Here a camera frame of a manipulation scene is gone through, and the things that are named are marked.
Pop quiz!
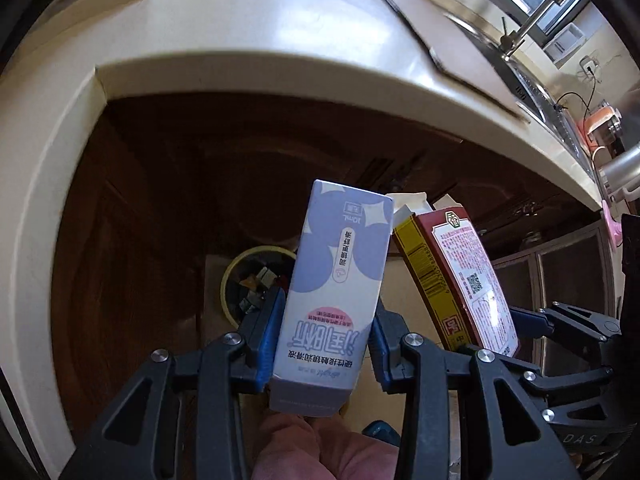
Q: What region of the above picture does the cardboard sheet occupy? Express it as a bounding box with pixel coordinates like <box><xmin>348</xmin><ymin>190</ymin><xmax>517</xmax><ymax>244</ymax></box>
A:
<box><xmin>357</xmin><ymin>0</ymin><xmax>531</xmax><ymax>121</ymax></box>

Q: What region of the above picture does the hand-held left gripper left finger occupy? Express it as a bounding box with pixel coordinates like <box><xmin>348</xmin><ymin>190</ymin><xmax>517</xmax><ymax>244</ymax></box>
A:
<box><xmin>60</xmin><ymin>287</ymin><xmax>288</xmax><ymax>480</ymax></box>

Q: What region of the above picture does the person's leg in pink pants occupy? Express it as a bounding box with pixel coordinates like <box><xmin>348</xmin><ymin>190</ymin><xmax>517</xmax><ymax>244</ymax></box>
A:
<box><xmin>250</xmin><ymin>410</ymin><xmax>401</xmax><ymax>480</ymax></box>

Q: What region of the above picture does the blue slipper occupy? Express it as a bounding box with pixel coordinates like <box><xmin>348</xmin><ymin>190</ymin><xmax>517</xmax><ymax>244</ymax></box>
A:
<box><xmin>361</xmin><ymin>421</ymin><xmax>401</xmax><ymax>448</ymax></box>

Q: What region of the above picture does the steel faucet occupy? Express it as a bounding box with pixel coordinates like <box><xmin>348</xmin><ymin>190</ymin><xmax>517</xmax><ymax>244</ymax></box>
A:
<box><xmin>497</xmin><ymin>0</ymin><xmax>573</xmax><ymax>63</ymax></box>

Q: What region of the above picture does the orange and white appliance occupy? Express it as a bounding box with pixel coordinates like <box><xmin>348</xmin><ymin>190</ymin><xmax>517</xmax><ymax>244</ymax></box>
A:
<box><xmin>575</xmin><ymin>102</ymin><xmax>626</xmax><ymax>156</ymax></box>

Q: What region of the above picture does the purple and white box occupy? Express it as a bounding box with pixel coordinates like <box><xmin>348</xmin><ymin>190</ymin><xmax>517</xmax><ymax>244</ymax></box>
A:
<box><xmin>269</xmin><ymin>179</ymin><xmax>396</xmax><ymax>418</ymax></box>

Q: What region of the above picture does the brown wooden cabinet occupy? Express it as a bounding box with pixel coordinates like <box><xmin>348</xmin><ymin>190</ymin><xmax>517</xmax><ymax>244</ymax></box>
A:
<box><xmin>50</xmin><ymin>92</ymin><xmax>621</xmax><ymax>431</ymax></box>

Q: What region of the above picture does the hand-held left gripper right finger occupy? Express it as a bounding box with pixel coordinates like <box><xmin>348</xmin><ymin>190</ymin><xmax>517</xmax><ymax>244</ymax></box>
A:
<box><xmin>367</xmin><ymin>300</ymin><xmax>581</xmax><ymax>480</ymax></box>

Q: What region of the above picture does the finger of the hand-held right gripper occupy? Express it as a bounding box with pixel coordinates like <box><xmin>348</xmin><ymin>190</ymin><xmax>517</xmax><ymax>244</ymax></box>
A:
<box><xmin>510</xmin><ymin>302</ymin><xmax>622</xmax><ymax>345</ymax></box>
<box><xmin>517</xmin><ymin>365</ymin><xmax>622</xmax><ymax>403</ymax></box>

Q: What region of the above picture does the red and yellow box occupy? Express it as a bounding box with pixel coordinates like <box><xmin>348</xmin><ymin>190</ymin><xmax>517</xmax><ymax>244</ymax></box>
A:
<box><xmin>392</xmin><ymin>205</ymin><xmax>521</xmax><ymax>356</ymax></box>

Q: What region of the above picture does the yellow rimmed trash bin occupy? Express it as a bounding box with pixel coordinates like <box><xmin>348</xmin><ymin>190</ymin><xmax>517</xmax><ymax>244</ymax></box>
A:
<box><xmin>220</xmin><ymin>246</ymin><xmax>301</xmax><ymax>326</ymax></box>

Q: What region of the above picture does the steel pot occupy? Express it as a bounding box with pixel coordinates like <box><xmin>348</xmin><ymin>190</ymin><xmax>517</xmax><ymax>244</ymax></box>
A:
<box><xmin>597</xmin><ymin>142</ymin><xmax>640</xmax><ymax>198</ymax></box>

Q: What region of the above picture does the steel sink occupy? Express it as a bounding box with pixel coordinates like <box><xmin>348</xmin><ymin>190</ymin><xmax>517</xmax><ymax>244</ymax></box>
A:
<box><xmin>445</xmin><ymin>10</ymin><xmax>596</xmax><ymax>181</ymax></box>

